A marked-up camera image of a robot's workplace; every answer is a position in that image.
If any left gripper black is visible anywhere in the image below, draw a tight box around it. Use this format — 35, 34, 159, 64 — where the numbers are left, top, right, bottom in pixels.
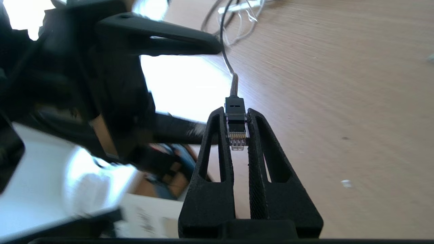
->
37, 0, 224, 160

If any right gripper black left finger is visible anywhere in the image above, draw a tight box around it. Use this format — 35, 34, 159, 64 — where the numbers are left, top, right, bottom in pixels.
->
178, 107, 236, 238

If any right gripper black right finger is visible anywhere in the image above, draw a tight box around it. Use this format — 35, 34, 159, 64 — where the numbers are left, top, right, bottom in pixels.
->
246, 108, 323, 238

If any black ethernet cable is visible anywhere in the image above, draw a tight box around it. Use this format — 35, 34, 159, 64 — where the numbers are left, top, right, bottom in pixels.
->
219, 0, 250, 151

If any thin white adapter cable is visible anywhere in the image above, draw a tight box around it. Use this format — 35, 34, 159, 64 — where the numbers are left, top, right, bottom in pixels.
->
224, 0, 268, 46

